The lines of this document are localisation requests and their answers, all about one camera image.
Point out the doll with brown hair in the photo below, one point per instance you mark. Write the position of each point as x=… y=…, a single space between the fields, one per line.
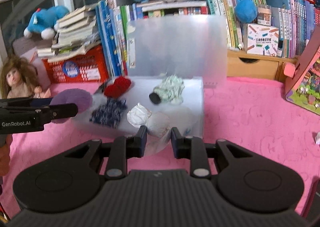
x=19 y=79

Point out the stack of paper books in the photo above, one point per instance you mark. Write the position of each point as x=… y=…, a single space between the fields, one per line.
x=77 y=33

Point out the pink bunny blanket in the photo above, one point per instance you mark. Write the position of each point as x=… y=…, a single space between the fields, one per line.
x=249 y=112

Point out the red plastic crate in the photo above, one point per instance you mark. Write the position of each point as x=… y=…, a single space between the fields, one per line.
x=89 y=67

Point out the pink cardboard toy house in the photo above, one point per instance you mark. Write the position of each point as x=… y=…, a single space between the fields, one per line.
x=302 y=78

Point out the white storage box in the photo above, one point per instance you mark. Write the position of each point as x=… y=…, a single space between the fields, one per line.
x=187 y=117

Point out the dark blue floral pouch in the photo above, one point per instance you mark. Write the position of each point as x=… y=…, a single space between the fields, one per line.
x=110 y=113

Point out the wooden drawer shelf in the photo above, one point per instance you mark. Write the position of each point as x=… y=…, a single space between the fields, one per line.
x=242 y=64

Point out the green patterned cloth bundle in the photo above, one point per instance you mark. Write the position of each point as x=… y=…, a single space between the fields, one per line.
x=168 y=91

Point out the upright blue green books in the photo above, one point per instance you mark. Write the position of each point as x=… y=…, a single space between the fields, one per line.
x=112 y=19

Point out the books lying on top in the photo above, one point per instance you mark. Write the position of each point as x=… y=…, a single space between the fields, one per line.
x=182 y=8

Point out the row of colourful books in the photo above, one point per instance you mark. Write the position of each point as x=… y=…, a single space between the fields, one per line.
x=295 y=19

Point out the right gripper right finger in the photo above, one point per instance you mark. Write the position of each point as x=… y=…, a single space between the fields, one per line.
x=194 y=149

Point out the white printed stationery box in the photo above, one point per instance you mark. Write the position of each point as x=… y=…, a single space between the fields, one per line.
x=260 y=40

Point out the red knitted item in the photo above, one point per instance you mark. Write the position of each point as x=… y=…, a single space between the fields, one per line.
x=117 y=88

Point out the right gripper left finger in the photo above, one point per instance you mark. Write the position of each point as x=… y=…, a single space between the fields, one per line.
x=120 y=150

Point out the white cloth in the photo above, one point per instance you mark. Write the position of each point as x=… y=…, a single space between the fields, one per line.
x=138 y=115

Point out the blue plush on left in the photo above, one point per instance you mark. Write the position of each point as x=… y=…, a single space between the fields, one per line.
x=43 y=22

